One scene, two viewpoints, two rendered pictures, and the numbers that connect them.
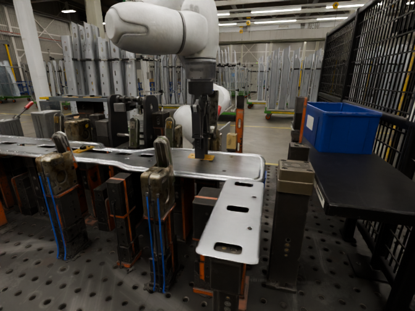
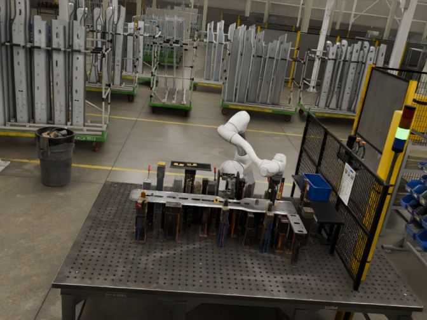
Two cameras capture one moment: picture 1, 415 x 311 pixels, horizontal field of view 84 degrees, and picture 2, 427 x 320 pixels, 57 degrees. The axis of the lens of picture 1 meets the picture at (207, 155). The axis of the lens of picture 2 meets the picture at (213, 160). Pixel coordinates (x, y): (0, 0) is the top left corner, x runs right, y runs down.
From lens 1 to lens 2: 2.75 m
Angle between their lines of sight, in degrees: 19
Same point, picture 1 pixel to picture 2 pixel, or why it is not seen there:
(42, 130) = (178, 188)
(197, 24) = (282, 166)
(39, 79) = not seen: outside the picture
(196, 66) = (277, 176)
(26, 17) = not seen: outside the picture
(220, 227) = (296, 227)
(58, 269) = (223, 250)
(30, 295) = (225, 257)
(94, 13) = not seen: outside the picture
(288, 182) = (307, 214)
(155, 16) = (275, 169)
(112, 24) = (265, 173)
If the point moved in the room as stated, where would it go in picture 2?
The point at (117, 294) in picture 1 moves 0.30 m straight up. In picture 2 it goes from (251, 254) to (258, 221)
